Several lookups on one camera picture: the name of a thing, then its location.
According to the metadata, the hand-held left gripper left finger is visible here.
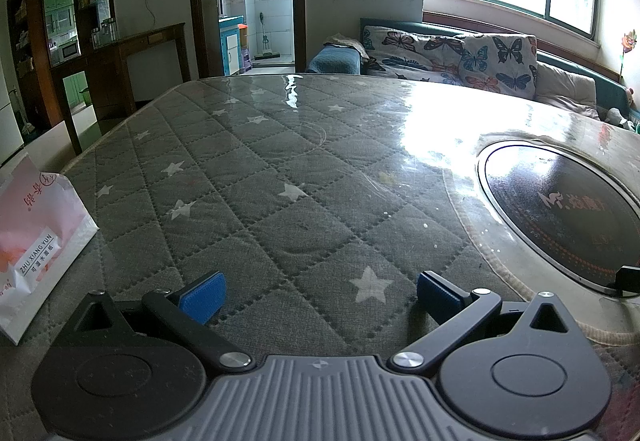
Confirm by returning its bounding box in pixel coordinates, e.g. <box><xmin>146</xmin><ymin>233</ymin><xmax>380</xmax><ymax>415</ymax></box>
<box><xmin>50</xmin><ymin>271</ymin><xmax>253</xmax><ymax>368</ymax></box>

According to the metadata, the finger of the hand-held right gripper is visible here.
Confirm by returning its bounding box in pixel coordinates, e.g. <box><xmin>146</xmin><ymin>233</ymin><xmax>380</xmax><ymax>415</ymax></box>
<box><xmin>602</xmin><ymin>266</ymin><xmax>640</xmax><ymax>298</ymax></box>

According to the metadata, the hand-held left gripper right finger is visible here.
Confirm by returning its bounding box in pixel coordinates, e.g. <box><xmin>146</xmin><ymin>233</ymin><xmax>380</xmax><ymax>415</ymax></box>
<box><xmin>389</xmin><ymin>271</ymin><xmax>593</xmax><ymax>374</ymax></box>

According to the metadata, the round black induction cooker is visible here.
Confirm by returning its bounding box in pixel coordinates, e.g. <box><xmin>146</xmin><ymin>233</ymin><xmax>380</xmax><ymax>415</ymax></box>
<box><xmin>476</xmin><ymin>141</ymin><xmax>640</xmax><ymax>298</ymax></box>

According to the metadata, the white pink tissue packet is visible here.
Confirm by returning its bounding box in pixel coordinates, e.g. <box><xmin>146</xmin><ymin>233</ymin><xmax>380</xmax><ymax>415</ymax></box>
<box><xmin>0</xmin><ymin>155</ymin><xmax>99</xmax><ymax>347</ymax></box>

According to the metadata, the teal sofa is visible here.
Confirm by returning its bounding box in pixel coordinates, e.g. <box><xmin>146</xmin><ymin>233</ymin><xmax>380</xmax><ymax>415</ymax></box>
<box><xmin>359</xmin><ymin>17</ymin><xmax>640</xmax><ymax>132</ymax></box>

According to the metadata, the beige pillow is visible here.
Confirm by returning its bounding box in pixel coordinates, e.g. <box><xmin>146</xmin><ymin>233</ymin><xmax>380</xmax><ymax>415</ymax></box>
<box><xmin>534</xmin><ymin>61</ymin><xmax>599</xmax><ymax>118</ymax></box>

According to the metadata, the colourful pinwheel toy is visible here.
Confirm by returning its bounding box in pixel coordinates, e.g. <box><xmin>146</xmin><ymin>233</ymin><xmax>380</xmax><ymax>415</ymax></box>
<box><xmin>619</xmin><ymin>28</ymin><xmax>639</xmax><ymax>82</ymax></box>

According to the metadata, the square butterfly print cushion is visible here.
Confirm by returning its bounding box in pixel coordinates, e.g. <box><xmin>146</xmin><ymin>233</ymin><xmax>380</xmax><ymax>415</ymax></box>
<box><xmin>457</xmin><ymin>34</ymin><xmax>539</xmax><ymax>100</ymax></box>

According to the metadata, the dark wooden cabinet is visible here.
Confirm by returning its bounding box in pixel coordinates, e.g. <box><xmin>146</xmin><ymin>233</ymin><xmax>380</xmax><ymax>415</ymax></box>
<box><xmin>89</xmin><ymin>22</ymin><xmax>192</xmax><ymax>122</ymax></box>

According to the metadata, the long butterfly print cushion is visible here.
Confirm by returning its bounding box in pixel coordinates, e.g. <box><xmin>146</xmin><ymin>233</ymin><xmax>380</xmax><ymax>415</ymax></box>
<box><xmin>360</xmin><ymin>24</ymin><xmax>471</xmax><ymax>78</ymax></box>

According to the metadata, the orange plastic stool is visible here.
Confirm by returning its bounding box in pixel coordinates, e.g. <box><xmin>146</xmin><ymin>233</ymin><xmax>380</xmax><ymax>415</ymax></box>
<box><xmin>238</xmin><ymin>24</ymin><xmax>251</xmax><ymax>72</ymax></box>

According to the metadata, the blue white cabinet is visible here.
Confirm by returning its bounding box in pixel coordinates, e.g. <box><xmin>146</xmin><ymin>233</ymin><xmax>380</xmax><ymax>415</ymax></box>
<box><xmin>218</xmin><ymin>15</ymin><xmax>245</xmax><ymax>76</ymax></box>

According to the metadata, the blue quilted cushion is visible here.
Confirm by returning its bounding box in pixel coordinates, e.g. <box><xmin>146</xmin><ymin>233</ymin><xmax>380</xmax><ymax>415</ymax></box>
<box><xmin>306</xmin><ymin>43</ymin><xmax>364</xmax><ymax>76</ymax></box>

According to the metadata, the mop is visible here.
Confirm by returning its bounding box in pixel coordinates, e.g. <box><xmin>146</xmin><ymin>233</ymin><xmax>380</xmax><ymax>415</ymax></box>
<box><xmin>256</xmin><ymin>11</ymin><xmax>281</xmax><ymax>60</ymax></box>

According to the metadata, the beige cloth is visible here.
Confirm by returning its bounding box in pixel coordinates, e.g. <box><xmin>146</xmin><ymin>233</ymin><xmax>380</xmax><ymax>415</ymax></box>
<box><xmin>324</xmin><ymin>33</ymin><xmax>372</xmax><ymax>60</ymax></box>

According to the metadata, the dark wooden shelf unit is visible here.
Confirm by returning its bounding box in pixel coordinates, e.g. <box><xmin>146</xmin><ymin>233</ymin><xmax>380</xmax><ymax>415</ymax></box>
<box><xmin>7</xmin><ymin>0</ymin><xmax>117</xmax><ymax>156</ymax></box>

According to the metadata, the dark wooden door frame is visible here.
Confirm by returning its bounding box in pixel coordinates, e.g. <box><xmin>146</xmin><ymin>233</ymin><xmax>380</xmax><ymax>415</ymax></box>
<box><xmin>186</xmin><ymin>0</ymin><xmax>307</xmax><ymax>80</ymax></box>

